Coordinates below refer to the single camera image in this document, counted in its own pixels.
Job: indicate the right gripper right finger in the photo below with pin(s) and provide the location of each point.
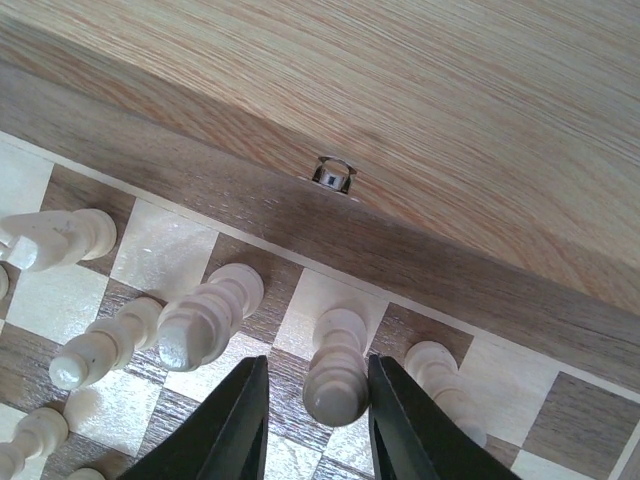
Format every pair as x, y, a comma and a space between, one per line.
412, 438

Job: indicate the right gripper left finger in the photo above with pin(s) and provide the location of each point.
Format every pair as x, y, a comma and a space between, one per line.
226, 437

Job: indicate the white queen piece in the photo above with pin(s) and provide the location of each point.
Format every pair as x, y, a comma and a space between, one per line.
335, 391

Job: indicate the white king piece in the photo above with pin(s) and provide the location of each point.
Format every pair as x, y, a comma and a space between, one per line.
195, 329

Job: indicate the white piece on board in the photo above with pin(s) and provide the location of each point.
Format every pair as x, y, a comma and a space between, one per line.
434, 369

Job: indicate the wooden chess board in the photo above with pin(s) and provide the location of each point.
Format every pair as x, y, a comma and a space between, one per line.
554, 373

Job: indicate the board metal clasp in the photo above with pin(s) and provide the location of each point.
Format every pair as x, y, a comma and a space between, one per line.
334, 174

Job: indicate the white bishop piece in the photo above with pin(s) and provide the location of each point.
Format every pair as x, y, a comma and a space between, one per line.
106, 345

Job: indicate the white pawn piece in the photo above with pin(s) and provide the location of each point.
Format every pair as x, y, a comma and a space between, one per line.
36, 435

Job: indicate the white knight piece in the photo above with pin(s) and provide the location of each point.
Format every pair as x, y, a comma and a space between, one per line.
40, 241

